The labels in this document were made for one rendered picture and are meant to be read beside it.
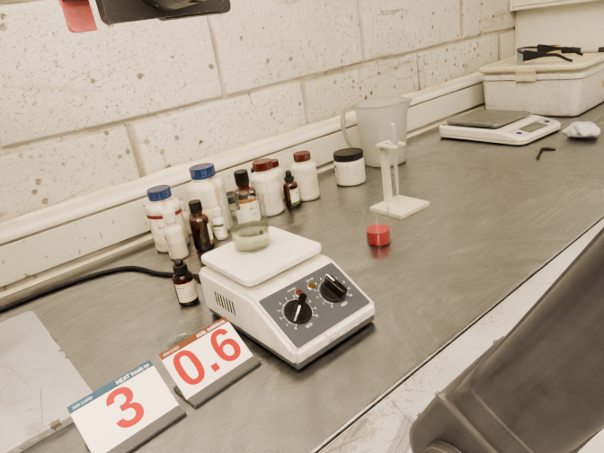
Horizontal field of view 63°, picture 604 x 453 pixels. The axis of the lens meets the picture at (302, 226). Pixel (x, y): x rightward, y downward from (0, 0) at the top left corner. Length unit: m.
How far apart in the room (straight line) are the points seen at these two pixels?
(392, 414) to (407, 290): 0.23
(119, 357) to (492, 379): 0.51
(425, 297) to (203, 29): 0.71
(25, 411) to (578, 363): 0.55
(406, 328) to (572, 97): 1.09
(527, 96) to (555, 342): 1.42
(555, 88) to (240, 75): 0.89
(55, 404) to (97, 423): 0.09
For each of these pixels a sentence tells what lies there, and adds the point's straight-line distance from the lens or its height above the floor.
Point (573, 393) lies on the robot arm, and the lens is 0.25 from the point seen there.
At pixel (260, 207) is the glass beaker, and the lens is 0.62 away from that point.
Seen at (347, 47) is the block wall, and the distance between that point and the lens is 1.36.
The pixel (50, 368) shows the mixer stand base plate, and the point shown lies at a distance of 0.70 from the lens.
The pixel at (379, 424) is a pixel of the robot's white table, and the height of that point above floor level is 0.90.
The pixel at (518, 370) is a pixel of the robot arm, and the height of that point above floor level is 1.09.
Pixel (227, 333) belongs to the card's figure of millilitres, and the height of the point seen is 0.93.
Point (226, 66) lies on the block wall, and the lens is 1.13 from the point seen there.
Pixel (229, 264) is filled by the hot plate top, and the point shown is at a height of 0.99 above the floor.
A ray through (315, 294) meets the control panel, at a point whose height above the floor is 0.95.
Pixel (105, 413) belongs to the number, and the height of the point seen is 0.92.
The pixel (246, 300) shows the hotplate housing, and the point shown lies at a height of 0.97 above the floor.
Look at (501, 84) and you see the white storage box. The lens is 1.66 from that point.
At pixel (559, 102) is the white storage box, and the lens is 1.60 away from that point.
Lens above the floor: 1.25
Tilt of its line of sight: 22 degrees down
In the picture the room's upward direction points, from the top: 9 degrees counter-clockwise
